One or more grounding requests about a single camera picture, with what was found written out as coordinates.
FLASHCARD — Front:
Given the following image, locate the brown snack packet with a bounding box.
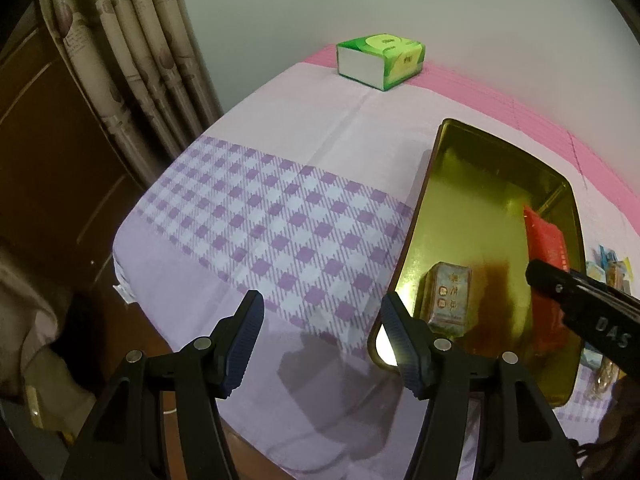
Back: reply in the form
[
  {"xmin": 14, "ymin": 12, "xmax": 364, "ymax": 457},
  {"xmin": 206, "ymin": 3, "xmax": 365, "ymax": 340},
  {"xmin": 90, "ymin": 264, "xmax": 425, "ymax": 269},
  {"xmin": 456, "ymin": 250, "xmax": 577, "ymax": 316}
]
[{"xmin": 582, "ymin": 352, "xmax": 622, "ymax": 401}]

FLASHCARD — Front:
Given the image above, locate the person's beige clothing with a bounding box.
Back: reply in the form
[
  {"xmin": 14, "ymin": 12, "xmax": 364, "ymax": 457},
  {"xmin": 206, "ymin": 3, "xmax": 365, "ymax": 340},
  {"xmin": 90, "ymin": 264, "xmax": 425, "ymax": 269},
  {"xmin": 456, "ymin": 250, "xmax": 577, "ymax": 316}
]
[{"xmin": 0, "ymin": 237, "xmax": 96, "ymax": 431}]

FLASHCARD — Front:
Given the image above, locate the blue snack packet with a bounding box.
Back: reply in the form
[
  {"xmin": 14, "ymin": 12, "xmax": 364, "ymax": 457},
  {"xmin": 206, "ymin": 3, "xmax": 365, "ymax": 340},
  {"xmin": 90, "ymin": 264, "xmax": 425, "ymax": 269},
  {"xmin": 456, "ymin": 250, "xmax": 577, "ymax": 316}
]
[{"xmin": 585, "ymin": 245, "xmax": 621, "ymax": 281}]

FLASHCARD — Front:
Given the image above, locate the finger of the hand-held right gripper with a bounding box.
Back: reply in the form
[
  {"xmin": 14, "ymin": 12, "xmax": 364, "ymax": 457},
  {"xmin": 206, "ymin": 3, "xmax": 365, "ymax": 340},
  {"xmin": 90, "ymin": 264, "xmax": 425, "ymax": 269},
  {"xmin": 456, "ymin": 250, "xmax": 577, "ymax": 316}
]
[{"xmin": 525, "ymin": 259, "xmax": 640, "ymax": 312}]

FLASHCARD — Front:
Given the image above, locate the brown wooden cabinet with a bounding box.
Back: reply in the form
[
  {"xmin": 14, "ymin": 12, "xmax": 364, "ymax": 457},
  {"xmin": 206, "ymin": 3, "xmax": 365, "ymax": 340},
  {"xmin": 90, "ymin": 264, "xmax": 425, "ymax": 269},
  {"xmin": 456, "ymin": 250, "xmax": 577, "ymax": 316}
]
[{"xmin": 0, "ymin": 25, "xmax": 151, "ymax": 311}]

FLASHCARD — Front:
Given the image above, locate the green tissue pack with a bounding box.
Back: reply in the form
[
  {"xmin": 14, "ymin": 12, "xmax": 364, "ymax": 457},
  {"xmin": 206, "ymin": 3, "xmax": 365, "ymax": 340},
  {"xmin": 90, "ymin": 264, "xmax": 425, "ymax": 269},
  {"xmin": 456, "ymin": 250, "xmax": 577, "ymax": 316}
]
[{"xmin": 336, "ymin": 33, "xmax": 426, "ymax": 92}]

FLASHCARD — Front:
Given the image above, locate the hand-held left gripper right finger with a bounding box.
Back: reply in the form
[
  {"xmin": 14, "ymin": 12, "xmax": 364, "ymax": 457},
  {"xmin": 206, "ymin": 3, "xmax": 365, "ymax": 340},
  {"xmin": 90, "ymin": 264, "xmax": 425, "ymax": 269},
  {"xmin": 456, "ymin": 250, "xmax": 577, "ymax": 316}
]
[{"xmin": 381, "ymin": 291, "xmax": 583, "ymax": 480}]

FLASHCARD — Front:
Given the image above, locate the tan wrapped snack block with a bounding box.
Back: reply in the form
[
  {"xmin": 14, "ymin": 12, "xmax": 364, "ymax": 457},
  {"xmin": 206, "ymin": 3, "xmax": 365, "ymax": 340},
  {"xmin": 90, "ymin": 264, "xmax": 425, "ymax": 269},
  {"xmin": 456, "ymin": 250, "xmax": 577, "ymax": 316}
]
[{"xmin": 424, "ymin": 261, "xmax": 473, "ymax": 336}]

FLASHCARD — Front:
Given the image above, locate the patterned beige curtain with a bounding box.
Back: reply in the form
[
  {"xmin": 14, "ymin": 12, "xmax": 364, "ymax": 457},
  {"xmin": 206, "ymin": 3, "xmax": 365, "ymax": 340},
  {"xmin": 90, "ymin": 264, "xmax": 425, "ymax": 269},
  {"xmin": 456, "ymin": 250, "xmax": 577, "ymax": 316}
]
[{"xmin": 37, "ymin": 0, "xmax": 226, "ymax": 188}]

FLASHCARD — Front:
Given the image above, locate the red snack packet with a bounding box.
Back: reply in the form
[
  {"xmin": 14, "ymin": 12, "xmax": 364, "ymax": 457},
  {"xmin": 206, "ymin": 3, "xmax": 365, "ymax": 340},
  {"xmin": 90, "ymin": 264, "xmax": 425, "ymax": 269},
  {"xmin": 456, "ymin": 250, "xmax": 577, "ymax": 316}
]
[{"xmin": 522, "ymin": 204, "xmax": 583, "ymax": 358}]

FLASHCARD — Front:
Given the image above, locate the purple checked tablecloth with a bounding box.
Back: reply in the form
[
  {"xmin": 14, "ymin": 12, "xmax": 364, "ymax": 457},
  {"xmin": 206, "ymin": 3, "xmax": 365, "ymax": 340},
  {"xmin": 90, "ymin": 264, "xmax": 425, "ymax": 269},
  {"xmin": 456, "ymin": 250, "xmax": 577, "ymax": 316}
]
[{"xmin": 112, "ymin": 62, "xmax": 640, "ymax": 480}]

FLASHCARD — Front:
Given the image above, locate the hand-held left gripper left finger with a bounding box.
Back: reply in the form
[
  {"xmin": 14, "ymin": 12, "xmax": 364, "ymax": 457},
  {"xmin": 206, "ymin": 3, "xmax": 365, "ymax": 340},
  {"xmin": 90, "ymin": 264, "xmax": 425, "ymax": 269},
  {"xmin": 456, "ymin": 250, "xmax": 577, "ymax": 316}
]
[{"xmin": 60, "ymin": 290, "xmax": 266, "ymax": 480}]

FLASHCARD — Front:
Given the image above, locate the pink mat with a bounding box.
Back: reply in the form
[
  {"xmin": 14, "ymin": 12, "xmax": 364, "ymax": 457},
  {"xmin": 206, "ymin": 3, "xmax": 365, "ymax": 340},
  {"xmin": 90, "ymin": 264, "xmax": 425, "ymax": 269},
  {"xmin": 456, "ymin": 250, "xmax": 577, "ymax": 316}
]
[{"xmin": 305, "ymin": 44, "xmax": 626, "ymax": 196}]

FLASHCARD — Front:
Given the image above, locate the gold tin box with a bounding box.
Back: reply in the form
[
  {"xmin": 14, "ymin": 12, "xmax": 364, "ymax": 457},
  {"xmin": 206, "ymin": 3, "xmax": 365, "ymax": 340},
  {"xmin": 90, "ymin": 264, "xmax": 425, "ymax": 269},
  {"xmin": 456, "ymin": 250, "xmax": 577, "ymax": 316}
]
[{"xmin": 367, "ymin": 118, "xmax": 587, "ymax": 407}]

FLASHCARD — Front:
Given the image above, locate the yellow snack packet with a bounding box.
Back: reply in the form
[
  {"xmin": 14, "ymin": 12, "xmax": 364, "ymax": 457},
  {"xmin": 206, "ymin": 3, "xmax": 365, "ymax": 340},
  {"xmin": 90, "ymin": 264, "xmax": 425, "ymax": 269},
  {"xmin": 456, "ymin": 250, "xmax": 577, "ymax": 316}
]
[{"xmin": 605, "ymin": 259, "xmax": 637, "ymax": 291}]

